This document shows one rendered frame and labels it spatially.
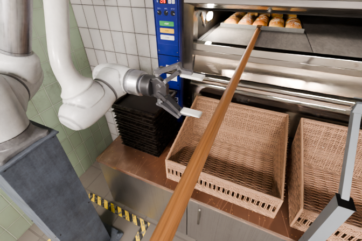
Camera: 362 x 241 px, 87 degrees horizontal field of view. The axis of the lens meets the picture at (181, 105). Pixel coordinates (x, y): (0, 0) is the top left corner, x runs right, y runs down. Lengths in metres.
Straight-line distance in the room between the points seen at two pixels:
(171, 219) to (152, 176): 0.82
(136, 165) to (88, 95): 0.68
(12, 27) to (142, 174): 0.86
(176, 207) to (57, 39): 0.51
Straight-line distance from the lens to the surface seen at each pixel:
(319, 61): 1.12
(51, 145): 0.92
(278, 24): 1.53
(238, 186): 0.95
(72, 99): 0.62
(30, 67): 0.94
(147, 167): 1.18
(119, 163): 1.24
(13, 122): 0.84
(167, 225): 0.33
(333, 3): 0.92
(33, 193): 0.98
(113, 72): 0.70
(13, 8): 0.88
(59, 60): 0.62
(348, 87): 1.22
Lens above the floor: 1.50
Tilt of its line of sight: 35 degrees down
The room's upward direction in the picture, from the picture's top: 1 degrees counter-clockwise
